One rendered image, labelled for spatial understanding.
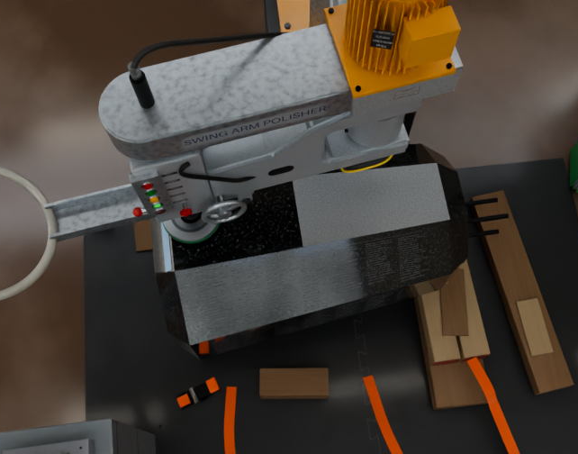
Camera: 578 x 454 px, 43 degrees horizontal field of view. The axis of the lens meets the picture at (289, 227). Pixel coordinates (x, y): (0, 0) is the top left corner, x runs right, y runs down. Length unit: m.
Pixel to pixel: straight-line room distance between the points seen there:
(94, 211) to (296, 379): 1.23
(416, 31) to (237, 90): 0.51
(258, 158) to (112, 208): 0.60
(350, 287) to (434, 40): 1.29
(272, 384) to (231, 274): 0.72
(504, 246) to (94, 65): 2.30
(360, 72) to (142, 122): 0.58
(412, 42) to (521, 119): 2.28
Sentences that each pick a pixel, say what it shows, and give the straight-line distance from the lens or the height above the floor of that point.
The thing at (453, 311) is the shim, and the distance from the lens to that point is 3.29.
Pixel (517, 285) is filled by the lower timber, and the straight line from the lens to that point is 3.53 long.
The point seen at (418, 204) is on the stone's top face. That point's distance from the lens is 2.78.
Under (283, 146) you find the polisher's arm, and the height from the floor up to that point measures 1.40.
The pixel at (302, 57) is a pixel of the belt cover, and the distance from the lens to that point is 2.01.
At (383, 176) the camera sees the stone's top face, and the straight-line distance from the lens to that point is 2.81.
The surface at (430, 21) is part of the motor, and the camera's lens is 1.77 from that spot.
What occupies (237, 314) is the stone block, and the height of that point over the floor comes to 0.64.
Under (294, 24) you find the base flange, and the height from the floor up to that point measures 0.78.
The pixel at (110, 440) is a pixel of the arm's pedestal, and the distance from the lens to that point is 2.64.
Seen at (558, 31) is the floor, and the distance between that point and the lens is 4.31.
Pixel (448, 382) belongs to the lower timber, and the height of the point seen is 0.11.
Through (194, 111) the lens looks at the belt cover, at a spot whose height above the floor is 1.67.
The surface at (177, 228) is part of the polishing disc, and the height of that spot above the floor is 0.86.
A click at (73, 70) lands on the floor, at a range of 4.13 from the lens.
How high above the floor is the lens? 3.36
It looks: 70 degrees down
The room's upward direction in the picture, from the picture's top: 2 degrees counter-clockwise
